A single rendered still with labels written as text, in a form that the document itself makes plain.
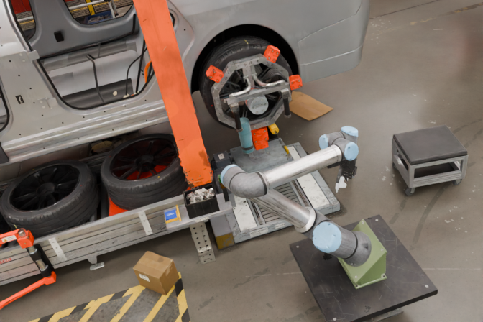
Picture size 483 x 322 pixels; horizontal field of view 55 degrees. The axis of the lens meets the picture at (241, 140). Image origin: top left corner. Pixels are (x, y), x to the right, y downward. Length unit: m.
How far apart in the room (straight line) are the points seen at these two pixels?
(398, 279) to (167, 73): 1.67
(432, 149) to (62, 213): 2.58
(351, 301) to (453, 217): 1.17
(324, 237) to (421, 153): 1.24
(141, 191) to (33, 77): 1.01
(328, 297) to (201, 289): 0.91
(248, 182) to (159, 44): 0.91
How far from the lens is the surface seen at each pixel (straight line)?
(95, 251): 3.45
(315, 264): 2.77
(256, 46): 3.18
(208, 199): 2.87
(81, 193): 3.43
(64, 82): 4.08
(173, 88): 2.66
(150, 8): 2.49
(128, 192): 3.30
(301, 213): 2.50
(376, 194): 3.60
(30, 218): 3.42
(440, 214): 3.50
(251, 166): 3.60
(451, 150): 3.50
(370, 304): 2.62
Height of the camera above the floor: 2.45
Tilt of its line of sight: 35 degrees down
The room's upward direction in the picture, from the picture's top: 11 degrees counter-clockwise
